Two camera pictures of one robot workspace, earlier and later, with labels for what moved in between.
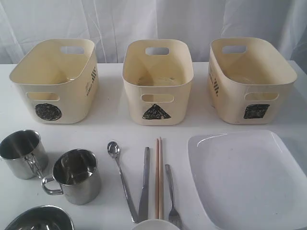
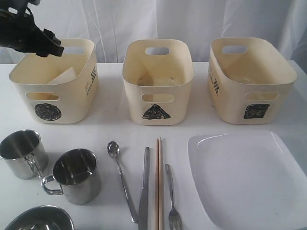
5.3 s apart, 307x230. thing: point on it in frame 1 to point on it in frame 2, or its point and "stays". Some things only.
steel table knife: [143, 203] stays
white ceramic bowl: [156, 224] to [67, 76]
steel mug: [24, 154] stays
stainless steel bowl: [43, 217] stays
